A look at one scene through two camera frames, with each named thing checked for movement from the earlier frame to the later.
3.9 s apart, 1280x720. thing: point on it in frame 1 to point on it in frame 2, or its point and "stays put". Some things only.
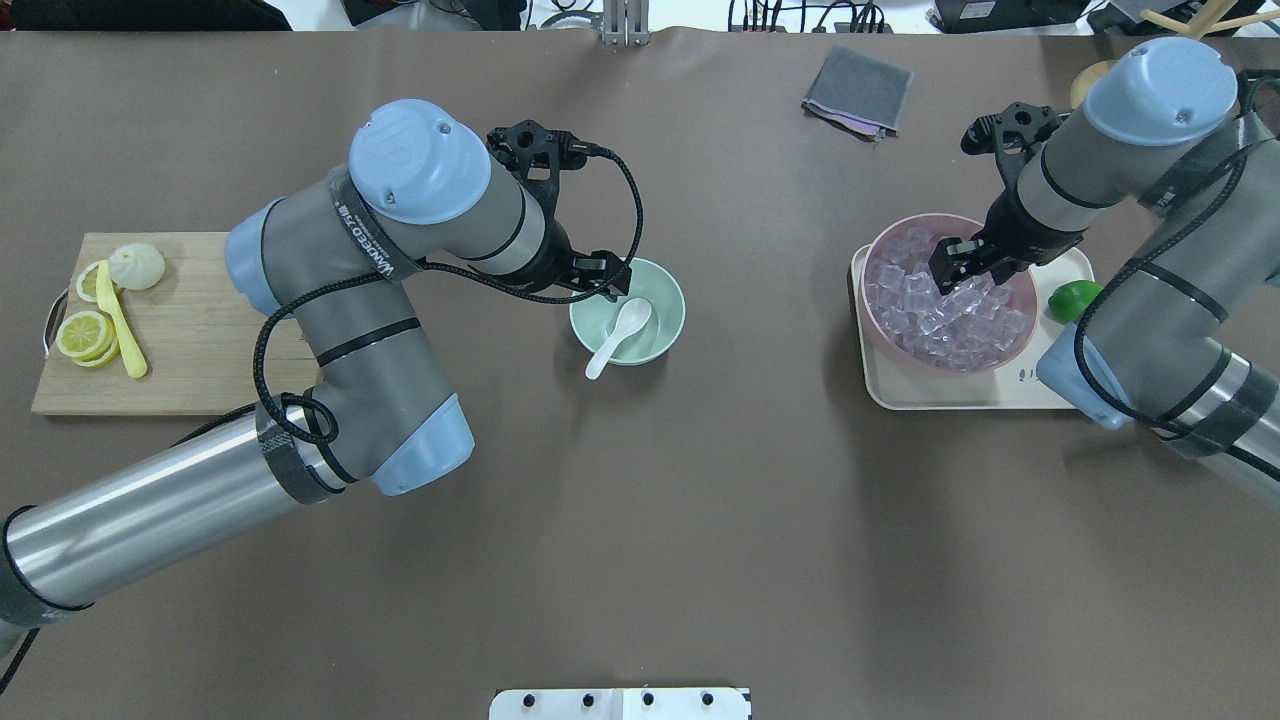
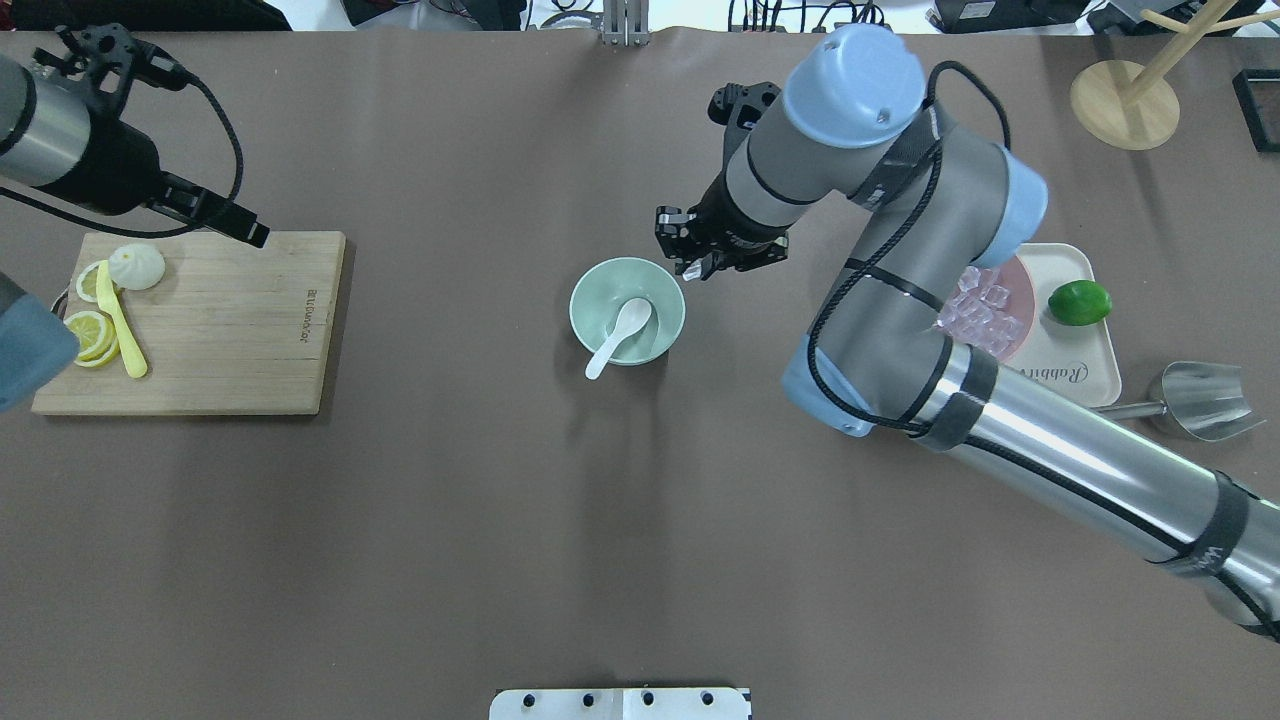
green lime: [1068, 300] stays put
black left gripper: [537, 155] to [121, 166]
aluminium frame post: [626, 23] stays put
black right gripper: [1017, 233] to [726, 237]
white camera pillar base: [621, 704] stays put
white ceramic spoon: [633, 316] stays put
